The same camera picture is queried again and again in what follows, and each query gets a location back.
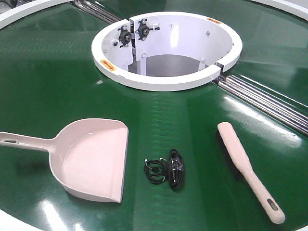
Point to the green conveyor belt surface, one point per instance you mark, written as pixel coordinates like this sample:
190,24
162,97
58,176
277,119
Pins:
179,175

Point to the upper left steel roller strip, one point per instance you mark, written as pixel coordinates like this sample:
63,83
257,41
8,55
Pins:
96,10

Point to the white central ring housing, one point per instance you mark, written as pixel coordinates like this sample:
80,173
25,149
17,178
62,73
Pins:
214,45

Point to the right steel roller strip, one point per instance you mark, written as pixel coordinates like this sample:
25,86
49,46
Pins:
265,102

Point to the left black bearing mount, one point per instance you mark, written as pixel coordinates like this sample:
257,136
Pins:
124,36

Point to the steel roller strip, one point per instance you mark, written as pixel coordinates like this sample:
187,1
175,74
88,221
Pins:
96,10
265,102

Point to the beige hand brush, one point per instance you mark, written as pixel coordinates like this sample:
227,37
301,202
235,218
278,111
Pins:
241,161

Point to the right black bearing mount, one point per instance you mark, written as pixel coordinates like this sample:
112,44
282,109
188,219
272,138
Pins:
144,29

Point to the pink plastic dustpan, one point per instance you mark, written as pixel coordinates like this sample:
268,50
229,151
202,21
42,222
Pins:
88,157

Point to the black bearing mount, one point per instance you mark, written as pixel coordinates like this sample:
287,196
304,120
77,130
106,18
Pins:
124,36
144,29

